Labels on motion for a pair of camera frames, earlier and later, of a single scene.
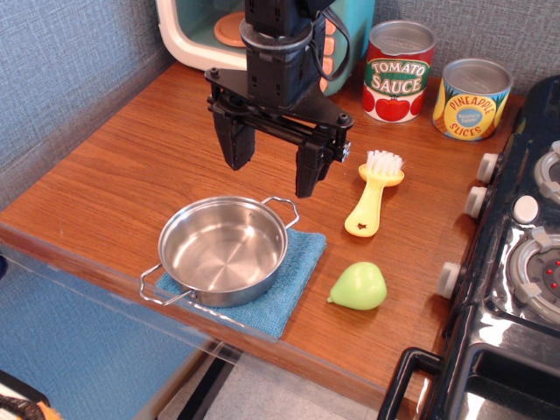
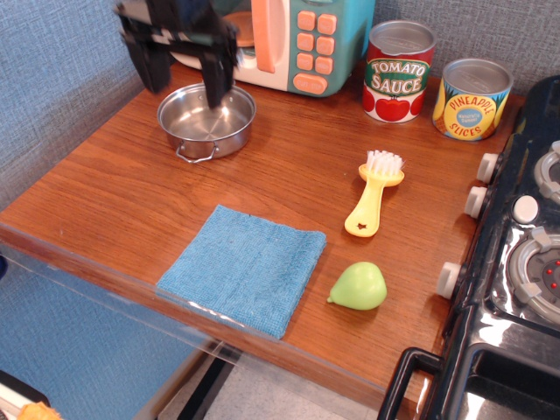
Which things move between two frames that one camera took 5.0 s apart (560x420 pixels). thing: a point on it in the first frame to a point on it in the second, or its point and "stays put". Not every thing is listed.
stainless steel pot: (222, 252) to (203, 131)
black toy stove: (501, 358) stays put
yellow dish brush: (382, 169) stays put
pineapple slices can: (472, 99) stays put
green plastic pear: (360, 286) stays put
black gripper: (278, 90) to (152, 25)
